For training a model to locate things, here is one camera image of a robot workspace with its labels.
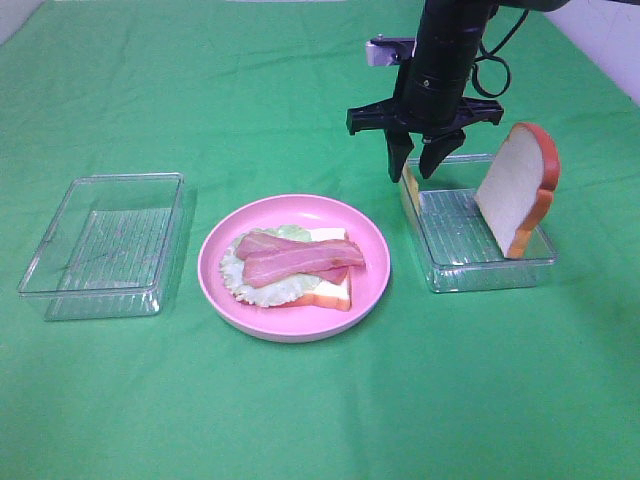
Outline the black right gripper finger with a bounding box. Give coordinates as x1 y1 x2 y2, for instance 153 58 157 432
385 130 414 183
419 129 466 179

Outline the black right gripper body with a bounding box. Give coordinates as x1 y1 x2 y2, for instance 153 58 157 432
346 94 503 138

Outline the yellow cheese slice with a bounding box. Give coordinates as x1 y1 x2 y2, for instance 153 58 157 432
401 162 420 211

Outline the bread slice from box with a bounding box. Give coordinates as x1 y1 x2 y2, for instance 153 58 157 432
275 227 351 311

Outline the bacon strip from box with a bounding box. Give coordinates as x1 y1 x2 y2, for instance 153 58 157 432
243 239 366 287
231 230 364 288

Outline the green lettuce leaf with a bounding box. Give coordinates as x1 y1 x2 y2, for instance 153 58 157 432
219 225 322 307

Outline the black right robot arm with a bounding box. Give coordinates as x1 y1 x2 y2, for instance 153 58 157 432
346 1 503 182

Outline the bread slice in right box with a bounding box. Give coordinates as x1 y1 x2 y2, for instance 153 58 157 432
475 122 561 259

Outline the clear right plastic box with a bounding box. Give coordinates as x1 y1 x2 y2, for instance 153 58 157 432
399 154 557 293

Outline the clear plastic box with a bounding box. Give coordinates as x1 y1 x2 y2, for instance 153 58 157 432
17 172 185 321
399 154 557 293

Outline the green tablecloth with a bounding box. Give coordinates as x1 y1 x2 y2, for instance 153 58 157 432
1 1 639 479

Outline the pink round plate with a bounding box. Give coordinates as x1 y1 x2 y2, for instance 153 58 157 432
197 194 391 343

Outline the clear left plastic box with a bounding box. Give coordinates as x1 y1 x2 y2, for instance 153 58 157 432
17 172 185 321

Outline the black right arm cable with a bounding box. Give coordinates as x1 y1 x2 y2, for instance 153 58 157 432
469 9 530 99

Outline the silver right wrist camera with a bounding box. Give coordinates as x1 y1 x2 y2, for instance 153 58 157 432
365 34 416 66

